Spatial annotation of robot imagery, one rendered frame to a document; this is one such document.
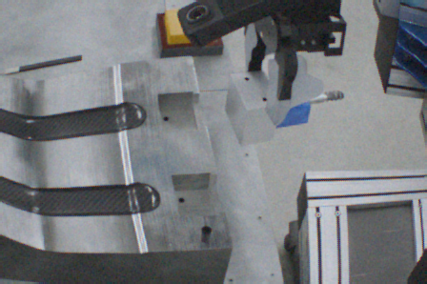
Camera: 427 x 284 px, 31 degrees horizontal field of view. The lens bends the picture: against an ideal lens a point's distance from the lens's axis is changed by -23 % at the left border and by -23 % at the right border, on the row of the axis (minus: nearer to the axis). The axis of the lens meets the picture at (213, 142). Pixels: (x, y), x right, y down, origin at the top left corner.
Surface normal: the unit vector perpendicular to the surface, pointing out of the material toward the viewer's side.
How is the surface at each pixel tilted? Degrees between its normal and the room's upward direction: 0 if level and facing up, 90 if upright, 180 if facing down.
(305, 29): 90
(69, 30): 0
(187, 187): 90
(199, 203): 0
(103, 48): 0
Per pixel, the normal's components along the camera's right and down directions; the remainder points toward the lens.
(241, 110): -0.95, 0.17
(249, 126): 0.30, 0.75
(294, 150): 0.09, -0.65
